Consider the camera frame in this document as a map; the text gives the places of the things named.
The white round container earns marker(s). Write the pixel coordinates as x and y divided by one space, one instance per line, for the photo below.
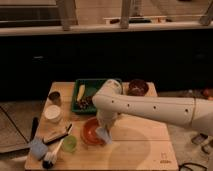
53 113

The white dish brush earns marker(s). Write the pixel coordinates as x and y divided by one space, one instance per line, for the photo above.
51 157

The metal cup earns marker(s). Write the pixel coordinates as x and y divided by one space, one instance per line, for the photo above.
55 98

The red orange bowl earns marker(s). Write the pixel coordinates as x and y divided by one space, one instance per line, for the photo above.
88 134

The yellow corn cob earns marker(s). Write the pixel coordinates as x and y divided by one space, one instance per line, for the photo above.
80 92

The light blue towel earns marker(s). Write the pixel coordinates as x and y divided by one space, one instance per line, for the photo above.
104 135

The dark grape bunch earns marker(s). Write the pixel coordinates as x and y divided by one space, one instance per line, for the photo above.
85 102

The blue sponge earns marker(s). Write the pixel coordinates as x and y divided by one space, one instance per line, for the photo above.
38 148

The dark red bowl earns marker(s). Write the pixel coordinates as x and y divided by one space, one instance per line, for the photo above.
137 87

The green plastic tray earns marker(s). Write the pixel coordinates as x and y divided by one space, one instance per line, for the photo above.
92 85

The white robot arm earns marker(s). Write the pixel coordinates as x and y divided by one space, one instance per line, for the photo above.
193 113

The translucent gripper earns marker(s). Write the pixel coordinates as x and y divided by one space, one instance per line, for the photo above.
106 119

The green plastic cup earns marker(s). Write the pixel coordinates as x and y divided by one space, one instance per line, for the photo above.
69 143

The black flat tool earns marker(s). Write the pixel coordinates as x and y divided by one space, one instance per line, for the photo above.
34 127

